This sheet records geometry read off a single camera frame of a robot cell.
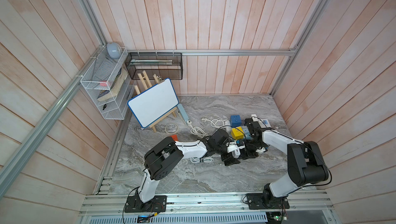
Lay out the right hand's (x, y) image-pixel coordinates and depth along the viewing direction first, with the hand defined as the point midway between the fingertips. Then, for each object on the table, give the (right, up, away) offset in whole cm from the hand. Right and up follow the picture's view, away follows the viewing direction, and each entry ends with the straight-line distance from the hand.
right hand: (239, 149), depth 92 cm
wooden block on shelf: (-69, +36, -12) cm, 79 cm away
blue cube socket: (-1, +17, +4) cm, 18 cm away
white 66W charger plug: (-4, 0, -9) cm, 10 cm away
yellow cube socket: (-2, +9, -1) cm, 10 cm away
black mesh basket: (-55, +55, +13) cm, 79 cm away
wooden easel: (-55, +42, -8) cm, 70 cm away
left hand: (-5, -1, -7) cm, 9 cm away
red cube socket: (-40, +7, +3) cm, 41 cm away
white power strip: (+19, +15, +10) cm, 26 cm away
